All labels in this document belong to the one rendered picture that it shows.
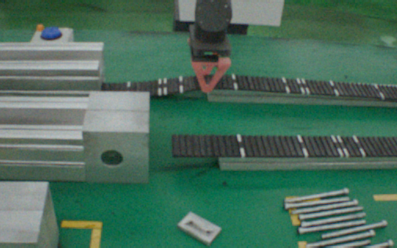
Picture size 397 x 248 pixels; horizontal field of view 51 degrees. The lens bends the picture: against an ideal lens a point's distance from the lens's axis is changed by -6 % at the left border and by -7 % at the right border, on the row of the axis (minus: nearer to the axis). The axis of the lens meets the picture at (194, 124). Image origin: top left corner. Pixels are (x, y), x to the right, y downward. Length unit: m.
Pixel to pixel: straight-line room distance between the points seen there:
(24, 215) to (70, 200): 0.15
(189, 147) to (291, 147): 0.16
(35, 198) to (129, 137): 0.16
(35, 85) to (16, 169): 0.19
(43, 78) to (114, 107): 0.20
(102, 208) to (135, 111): 0.14
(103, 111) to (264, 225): 0.27
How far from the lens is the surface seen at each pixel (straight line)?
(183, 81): 0.84
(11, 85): 0.81
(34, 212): 0.50
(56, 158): 0.63
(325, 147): 0.71
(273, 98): 0.85
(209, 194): 0.64
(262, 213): 0.63
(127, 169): 0.63
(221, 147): 0.67
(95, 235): 0.59
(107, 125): 0.60
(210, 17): 0.66
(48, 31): 0.93
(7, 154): 0.65
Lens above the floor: 1.23
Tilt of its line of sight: 36 degrees down
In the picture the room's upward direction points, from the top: 5 degrees clockwise
